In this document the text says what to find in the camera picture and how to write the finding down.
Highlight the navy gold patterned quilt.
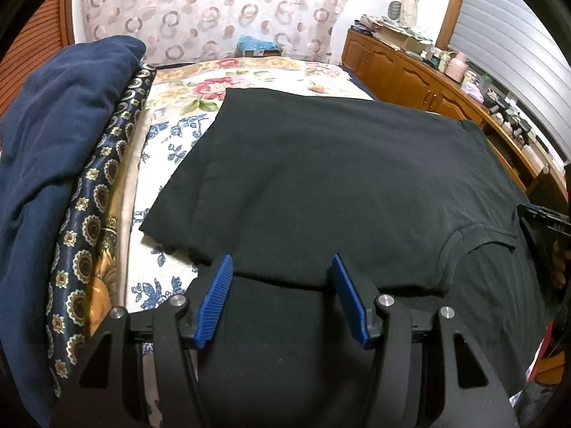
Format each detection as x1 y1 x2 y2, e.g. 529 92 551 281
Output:
47 65 157 397

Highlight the black desk gadget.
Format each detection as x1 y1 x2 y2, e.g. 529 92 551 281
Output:
488 93 514 119
509 116 536 143

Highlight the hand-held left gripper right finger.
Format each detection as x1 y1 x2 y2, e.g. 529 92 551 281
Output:
330 254 520 428

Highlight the navy blue garment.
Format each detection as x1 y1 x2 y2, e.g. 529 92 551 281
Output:
0 36 147 428

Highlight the grey window blind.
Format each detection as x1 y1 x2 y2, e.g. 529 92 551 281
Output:
448 0 571 161

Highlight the blue floral bed sheet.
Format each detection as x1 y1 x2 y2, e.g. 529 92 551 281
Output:
125 107 224 428

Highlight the pink ring patterned curtain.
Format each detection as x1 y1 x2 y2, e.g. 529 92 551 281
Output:
80 0 358 65

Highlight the wooden louvered wardrobe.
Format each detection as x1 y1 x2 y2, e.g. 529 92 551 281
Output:
0 0 76 72

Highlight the person's right hand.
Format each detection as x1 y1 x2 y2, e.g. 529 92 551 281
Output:
552 238 571 290

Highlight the pink thermos jug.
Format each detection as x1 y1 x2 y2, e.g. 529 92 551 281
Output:
446 51 469 83

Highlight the wooden sideboard cabinet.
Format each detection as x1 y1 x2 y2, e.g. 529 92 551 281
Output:
341 29 563 197

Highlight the rose floral blanket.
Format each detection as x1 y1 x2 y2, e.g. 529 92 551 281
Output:
147 56 375 117

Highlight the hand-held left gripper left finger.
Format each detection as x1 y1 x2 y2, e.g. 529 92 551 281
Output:
49 253 235 428

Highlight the black printed t-shirt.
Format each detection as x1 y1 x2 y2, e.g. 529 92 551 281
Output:
138 88 554 428

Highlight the blue plastic bag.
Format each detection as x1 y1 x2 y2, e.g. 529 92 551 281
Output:
236 33 282 56

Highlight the cardboard box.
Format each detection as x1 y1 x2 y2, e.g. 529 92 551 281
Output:
372 27 429 54

